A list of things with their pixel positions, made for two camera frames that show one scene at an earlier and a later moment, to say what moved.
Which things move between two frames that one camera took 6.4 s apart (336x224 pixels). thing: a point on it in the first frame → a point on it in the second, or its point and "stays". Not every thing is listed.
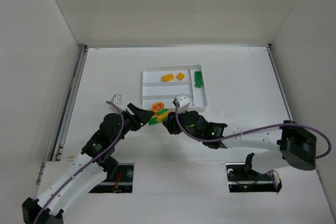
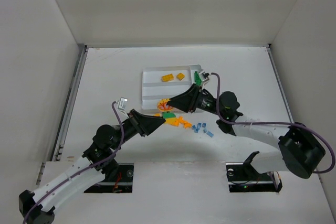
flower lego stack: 159,113 → 162,104
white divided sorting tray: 163,84 stays
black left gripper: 134,115 → 137,122
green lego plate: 198,79 stays
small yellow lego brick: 180,76 stays
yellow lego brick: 167,77 stays
